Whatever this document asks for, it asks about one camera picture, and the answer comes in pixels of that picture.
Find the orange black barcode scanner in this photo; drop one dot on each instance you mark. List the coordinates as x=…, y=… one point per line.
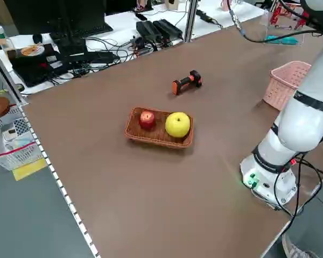
x=187, y=80

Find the red Coca-Cola bottle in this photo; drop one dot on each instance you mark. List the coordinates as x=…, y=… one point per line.
x=298, y=24
x=304, y=16

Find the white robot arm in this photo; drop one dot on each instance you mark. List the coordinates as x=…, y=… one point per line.
x=298, y=126

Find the pink plastic basket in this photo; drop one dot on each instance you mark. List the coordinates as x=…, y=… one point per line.
x=285, y=83

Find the clear bottle white cap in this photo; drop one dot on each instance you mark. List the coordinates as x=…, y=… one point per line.
x=4, y=40

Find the brown wicker tray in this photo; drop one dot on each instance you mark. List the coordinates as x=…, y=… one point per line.
x=156, y=134

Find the yellow apple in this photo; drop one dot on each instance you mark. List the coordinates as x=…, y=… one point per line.
x=177, y=125

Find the red apple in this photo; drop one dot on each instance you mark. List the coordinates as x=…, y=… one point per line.
x=147, y=120

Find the black phone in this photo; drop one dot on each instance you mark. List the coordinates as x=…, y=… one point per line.
x=141, y=16

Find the white slotted edge strip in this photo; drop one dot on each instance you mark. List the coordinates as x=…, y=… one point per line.
x=56, y=180

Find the black keyboard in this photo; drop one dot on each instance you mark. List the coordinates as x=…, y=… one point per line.
x=83, y=30

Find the yellow paper sheet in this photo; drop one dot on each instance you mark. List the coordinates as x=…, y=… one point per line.
x=29, y=169

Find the black flat case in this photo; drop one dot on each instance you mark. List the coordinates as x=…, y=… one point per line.
x=35, y=67

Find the teal snack packet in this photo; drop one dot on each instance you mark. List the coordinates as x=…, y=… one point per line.
x=274, y=39
x=290, y=41

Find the clear acrylic shelf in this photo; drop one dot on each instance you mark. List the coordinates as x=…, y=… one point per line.
x=274, y=32

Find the orange white disc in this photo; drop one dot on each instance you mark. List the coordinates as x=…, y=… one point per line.
x=31, y=50

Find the black computer mouse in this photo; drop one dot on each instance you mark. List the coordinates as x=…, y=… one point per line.
x=38, y=38

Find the Snickers chocolate bar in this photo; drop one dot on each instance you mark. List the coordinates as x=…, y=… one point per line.
x=282, y=27

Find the red cookie box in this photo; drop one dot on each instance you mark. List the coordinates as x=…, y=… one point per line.
x=278, y=14

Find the black computer monitor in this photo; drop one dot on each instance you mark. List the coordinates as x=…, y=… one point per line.
x=43, y=13

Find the person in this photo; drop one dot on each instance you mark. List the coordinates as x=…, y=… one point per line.
x=296, y=248

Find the aluminium post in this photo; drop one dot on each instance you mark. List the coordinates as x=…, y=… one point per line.
x=191, y=18

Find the aluminium frame bar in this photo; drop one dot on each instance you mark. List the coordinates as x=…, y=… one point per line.
x=5, y=72

